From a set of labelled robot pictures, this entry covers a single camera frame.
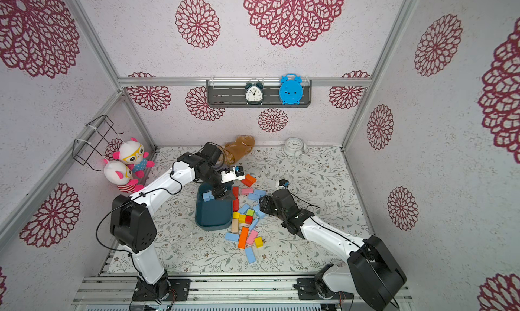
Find red rectangular block by orange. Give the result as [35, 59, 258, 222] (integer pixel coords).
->
[241, 178, 253, 188]

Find red rectangular block upper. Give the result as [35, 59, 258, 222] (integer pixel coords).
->
[232, 186, 240, 199]

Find brown teddy bear plush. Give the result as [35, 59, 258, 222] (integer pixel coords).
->
[223, 135, 255, 166]

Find light blue block left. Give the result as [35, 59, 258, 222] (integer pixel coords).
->
[225, 232, 240, 242]

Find dark green alarm clock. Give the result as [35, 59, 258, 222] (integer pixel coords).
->
[245, 82, 264, 105]

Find pink rectangular block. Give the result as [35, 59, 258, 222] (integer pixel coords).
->
[240, 188, 255, 195]

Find yellow cube far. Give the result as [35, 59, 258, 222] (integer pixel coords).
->
[254, 237, 264, 248]

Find long orange block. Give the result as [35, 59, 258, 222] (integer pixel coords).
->
[238, 226, 249, 250]

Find light blue narrow block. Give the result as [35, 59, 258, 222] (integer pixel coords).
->
[249, 219, 259, 232]

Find white alarm clock on table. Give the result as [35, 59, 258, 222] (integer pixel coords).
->
[283, 138, 308, 157]

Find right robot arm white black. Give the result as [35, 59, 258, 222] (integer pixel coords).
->
[259, 179, 407, 310]

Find pink block lower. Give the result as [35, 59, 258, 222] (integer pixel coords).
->
[246, 230, 258, 246]

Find white owl plush yellow glasses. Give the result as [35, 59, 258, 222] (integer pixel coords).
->
[112, 138, 155, 179]

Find blue alarm clock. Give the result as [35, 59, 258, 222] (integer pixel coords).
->
[279, 74, 303, 105]

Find white plush striped legs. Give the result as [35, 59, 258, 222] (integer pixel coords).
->
[103, 159, 144, 194]

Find light blue block far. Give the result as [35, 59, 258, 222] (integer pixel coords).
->
[245, 247, 257, 264]

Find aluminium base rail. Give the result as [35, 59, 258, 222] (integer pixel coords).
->
[72, 274, 413, 306]

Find black wire wall basket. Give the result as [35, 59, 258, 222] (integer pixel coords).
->
[71, 115, 124, 172]

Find long natural wooden block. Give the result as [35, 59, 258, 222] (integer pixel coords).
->
[231, 219, 240, 234]

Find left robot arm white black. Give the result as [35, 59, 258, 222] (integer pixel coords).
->
[110, 142, 245, 298]

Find dark teal plastic bin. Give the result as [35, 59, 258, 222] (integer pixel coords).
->
[195, 183, 235, 231]

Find grey wall shelf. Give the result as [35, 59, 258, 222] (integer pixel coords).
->
[206, 80, 312, 108]

